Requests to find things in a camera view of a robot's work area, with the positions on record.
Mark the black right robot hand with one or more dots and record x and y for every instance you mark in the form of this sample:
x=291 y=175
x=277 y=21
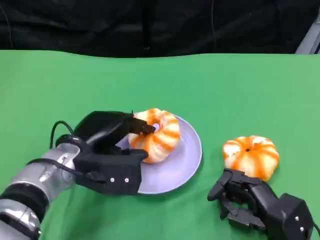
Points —
x=262 y=200

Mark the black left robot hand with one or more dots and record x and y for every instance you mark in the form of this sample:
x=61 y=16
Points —
x=102 y=127

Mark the orange and white bread roll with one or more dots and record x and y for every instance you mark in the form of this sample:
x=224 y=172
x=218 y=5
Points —
x=251 y=157
x=162 y=140

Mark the green table cloth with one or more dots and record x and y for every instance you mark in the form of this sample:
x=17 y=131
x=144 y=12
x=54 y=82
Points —
x=160 y=85

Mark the lilac plate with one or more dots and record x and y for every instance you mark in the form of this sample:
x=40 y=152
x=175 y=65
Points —
x=180 y=162

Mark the black backdrop curtain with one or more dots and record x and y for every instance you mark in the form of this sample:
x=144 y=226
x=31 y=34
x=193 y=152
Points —
x=150 y=25

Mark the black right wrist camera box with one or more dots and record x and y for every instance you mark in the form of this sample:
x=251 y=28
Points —
x=297 y=215

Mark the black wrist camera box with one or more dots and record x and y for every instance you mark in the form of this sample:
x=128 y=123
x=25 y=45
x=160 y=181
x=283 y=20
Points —
x=297 y=215
x=117 y=170

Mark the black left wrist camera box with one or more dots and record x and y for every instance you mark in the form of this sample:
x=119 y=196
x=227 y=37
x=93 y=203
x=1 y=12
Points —
x=117 y=170

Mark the grey metal frame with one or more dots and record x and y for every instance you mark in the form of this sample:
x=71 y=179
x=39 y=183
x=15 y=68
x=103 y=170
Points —
x=311 y=41

